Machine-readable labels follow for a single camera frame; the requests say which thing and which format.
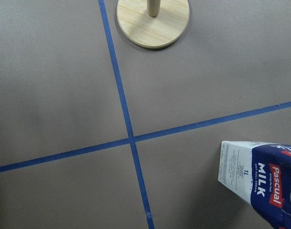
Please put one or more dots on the wooden mug tree stand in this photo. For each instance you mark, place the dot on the wooden mug tree stand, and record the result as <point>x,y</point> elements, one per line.
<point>153,24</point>

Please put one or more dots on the blue white milk carton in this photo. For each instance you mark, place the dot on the blue white milk carton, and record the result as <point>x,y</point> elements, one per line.
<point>260,174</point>

